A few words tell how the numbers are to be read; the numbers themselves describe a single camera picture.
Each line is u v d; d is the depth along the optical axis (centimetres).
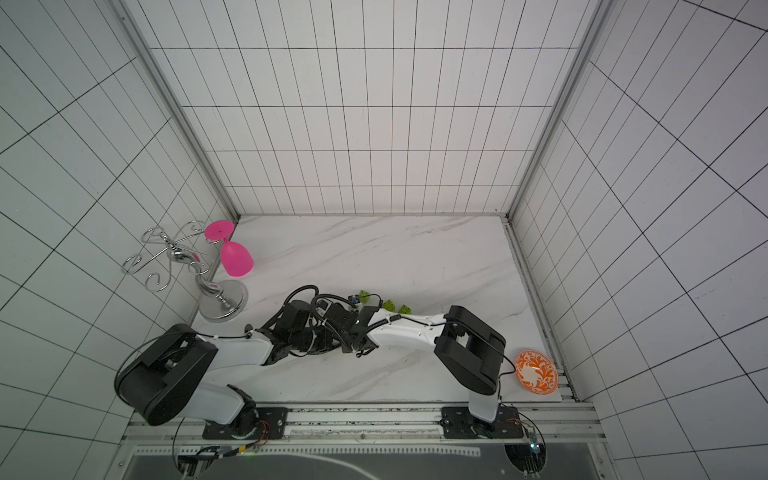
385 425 74
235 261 85
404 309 92
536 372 79
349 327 63
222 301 94
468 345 49
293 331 71
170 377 43
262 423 72
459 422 71
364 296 76
